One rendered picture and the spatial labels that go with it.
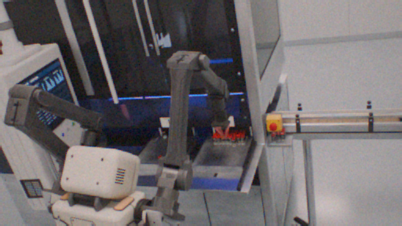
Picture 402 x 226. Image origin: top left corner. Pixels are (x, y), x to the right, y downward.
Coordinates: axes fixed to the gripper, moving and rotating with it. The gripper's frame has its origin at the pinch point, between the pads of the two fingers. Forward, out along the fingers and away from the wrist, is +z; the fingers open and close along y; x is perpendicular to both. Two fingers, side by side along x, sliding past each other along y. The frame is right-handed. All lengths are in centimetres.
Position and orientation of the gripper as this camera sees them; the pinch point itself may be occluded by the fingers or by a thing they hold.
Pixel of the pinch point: (224, 136)
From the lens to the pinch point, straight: 170.5
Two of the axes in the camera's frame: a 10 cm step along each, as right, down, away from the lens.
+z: 1.9, 8.8, 4.4
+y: 2.9, -4.8, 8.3
